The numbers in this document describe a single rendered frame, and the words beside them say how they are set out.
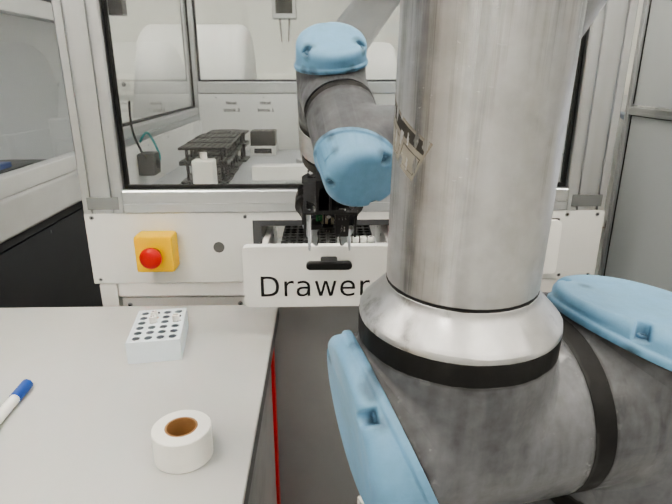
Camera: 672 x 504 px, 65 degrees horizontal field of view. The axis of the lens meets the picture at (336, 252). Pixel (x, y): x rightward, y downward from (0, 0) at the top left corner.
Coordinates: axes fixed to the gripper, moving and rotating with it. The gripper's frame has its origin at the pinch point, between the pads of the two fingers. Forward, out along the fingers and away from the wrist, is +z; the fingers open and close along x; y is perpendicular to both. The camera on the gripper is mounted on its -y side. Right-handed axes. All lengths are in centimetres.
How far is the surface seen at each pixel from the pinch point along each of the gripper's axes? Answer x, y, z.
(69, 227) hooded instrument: -83, -59, 70
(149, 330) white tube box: -29.8, 9.1, 13.4
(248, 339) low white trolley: -14.1, 8.4, 18.5
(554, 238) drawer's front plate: 44.8, -11.7, 16.5
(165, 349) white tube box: -26.4, 13.0, 12.7
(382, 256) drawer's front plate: 9.1, -0.7, 6.7
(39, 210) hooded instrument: -80, -48, 49
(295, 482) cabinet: -8, 21, 68
